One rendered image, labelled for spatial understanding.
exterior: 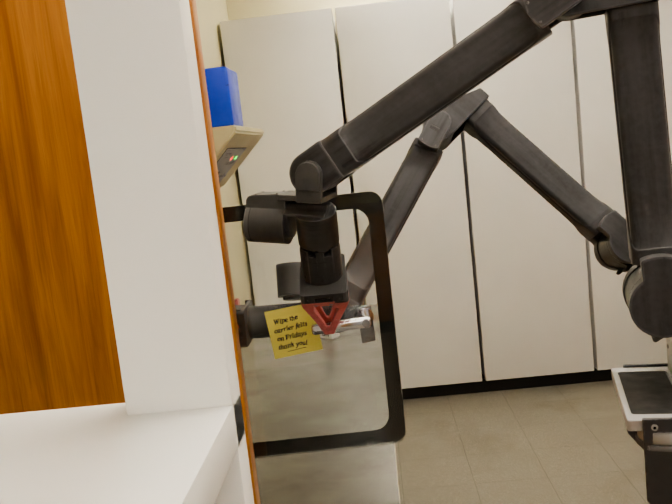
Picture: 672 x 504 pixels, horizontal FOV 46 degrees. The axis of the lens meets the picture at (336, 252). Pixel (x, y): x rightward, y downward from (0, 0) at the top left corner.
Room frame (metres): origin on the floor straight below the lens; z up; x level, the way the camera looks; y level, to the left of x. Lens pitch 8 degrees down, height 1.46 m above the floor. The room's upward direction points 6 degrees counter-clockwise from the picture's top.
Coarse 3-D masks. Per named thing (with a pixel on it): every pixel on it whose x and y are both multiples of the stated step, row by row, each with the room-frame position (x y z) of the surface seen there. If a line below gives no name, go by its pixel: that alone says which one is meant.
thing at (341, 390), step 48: (240, 240) 1.19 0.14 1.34; (384, 240) 1.18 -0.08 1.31; (240, 288) 1.19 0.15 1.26; (288, 288) 1.19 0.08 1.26; (384, 288) 1.18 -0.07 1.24; (240, 336) 1.19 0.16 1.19; (336, 336) 1.19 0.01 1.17; (384, 336) 1.18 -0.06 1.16; (288, 384) 1.19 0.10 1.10; (336, 384) 1.19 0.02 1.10; (384, 384) 1.18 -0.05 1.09; (288, 432) 1.19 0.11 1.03; (336, 432) 1.19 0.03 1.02; (384, 432) 1.18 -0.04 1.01
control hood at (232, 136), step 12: (216, 132) 1.18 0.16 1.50; (228, 132) 1.18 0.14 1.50; (240, 132) 1.23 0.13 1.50; (252, 132) 1.36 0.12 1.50; (216, 144) 1.18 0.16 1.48; (228, 144) 1.20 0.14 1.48; (240, 144) 1.31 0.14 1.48; (252, 144) 1.45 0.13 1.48; (216, 156) 1.18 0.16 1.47; (240, 156) 1.42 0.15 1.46
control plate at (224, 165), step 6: (228, 150) 1.23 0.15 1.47; (234, 150) 1.29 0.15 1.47; (240, 150) 1.35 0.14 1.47; (222, 156) 1.22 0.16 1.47; (228, 156) 1.28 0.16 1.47; (234, 156) 1.34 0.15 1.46; (222, 162) 1.26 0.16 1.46; (228, 162) 1.33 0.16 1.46; (234, 162) 1.39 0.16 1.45; (222, 168) 1.31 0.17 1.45; (228, 168) 1.38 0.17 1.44; (222, 174) 1.36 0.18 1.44
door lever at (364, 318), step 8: (360, 312) 1.18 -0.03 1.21; (368, 312) 1.18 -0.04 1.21; (344, 320) 1.14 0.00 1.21; (352, 320) 1.14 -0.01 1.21; (360, 320) 1.14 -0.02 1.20; (368, 320) 1.13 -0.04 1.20; (312, 328) 1.14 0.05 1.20; (336, 328) 1.14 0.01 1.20; (344, 328) 1.14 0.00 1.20; (352, 328) 1.14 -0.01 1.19; (360, 328) 1.14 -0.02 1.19
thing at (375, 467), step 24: (288, 456) 1.31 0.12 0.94; (312, 456) 1.29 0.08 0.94; (336, 456) 1.28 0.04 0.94; (360, 456) 1.27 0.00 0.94; (384, 456) 1.26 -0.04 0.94; (264, 480) 1.22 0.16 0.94; (288, 480) 1.21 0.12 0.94; (312, 480) 1.20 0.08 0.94; (336, 480) 1.19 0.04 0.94; (360, 480) 1.18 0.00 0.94; (384, 480) 1.17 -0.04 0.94
